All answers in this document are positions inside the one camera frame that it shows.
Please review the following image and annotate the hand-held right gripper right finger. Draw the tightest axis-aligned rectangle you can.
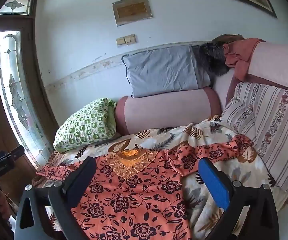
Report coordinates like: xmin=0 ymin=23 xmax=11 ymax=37
xmin=198 ymin=157 xmax=277 ymax=240

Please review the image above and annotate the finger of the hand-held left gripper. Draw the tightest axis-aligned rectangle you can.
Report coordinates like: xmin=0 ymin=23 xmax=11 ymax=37
xmin=7 ymin=145 xmax=25 ymax=161

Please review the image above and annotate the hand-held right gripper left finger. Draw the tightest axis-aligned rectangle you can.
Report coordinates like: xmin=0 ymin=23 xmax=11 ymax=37
xmin=14 ymin=156 xmax=97 ymax=240

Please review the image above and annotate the orange floral garment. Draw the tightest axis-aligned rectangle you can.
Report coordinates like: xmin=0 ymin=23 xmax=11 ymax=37
xmin=35 ymin=134 xmax=255 ymax=240

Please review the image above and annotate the cream leaf print blanket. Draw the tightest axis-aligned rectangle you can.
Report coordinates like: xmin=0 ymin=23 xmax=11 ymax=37
xmin=32 ymin=115 xmax=288 ymax=240

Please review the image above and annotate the green patterned pillow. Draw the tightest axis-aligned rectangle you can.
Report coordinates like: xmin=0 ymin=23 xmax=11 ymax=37
xmin=53 ymin=98 xmax=117 ymax=153

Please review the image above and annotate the tall stained glass window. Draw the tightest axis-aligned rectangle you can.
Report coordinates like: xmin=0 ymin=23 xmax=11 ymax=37
xmin=0 ymin=30 xmax=54 ymax=170

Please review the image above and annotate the striped floral cushion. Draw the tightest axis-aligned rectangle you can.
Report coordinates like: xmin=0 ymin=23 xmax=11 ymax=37
xmin=221 ymin=82 xmax=288 ymax=192

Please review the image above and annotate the grey pillow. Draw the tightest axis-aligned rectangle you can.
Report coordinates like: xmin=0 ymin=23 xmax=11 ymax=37
xmin=121 ymin=45 xmax=212 ymax=99

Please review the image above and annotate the dark furry cloth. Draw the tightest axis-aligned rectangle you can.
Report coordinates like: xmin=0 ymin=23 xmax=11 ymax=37
xmin=192 ymin=42 xmax=230 ymax=89

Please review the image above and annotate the rust orange cloth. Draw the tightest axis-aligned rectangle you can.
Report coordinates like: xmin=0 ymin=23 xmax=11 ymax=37
xmin=222 ymin=38 xmax=266 ymax=82

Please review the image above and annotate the dark brown cloth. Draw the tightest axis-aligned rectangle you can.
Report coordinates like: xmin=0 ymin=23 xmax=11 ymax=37
xmin=212 ymin=34 xmax=245 ymax=46

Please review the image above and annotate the small stained glass transom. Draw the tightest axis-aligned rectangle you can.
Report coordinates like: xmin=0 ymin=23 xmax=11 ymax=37
xmin=0 ymin=0 xmax=34 ymax=16

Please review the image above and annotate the beige light switch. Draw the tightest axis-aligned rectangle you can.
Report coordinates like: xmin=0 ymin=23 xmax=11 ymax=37
xmin=116 ymin=34 xmax=137 ymax=47

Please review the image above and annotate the framed wall plaque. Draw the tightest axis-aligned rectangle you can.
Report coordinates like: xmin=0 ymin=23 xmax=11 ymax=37
xmin=112 ymin=0 xmax=153 ymax=27

